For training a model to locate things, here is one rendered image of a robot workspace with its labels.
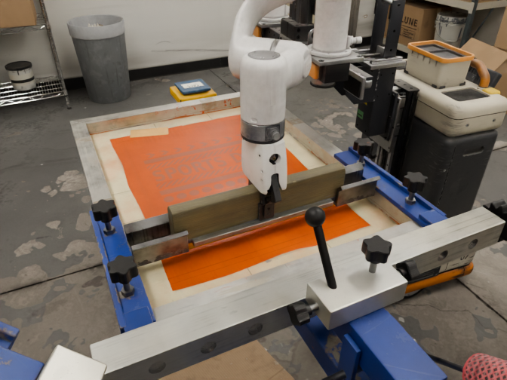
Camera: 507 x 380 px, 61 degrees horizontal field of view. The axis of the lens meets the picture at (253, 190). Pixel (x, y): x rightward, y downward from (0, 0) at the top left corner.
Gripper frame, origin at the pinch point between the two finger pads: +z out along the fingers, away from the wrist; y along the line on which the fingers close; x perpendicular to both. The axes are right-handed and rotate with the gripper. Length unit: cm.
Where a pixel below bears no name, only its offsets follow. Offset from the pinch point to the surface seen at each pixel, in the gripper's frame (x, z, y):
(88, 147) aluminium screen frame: 27, 3, 43
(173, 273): 19.4, 6.1, -4.4
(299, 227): -7.1, 6.0, -2.8
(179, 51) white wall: -90, 79, 368
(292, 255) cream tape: -1.8, 6.0, -9.3
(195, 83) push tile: -14, 4, 79
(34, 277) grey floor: 62, 101, 119
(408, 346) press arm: -1.7, -2.6, -37.8
